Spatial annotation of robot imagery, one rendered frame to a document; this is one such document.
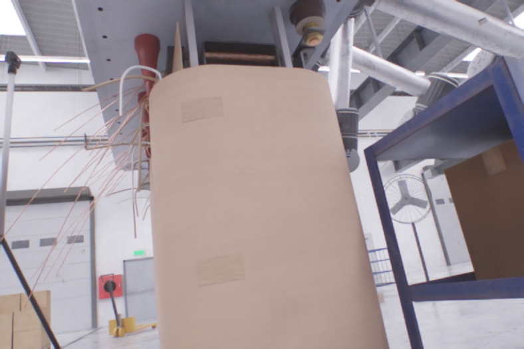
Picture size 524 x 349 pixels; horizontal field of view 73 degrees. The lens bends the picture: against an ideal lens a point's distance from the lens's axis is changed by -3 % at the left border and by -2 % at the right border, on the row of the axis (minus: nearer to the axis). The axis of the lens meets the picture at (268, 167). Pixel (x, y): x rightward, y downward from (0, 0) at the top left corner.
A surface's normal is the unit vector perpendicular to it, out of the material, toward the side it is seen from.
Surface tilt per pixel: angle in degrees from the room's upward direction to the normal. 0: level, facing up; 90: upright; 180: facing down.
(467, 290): 90
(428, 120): 90
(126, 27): 180
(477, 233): 90
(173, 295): 90
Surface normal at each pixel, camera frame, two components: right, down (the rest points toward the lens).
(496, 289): -0.93, 0.04
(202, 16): 0.15, 0.94
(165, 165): -0.66, -0.13
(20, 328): 0.34, -0.33
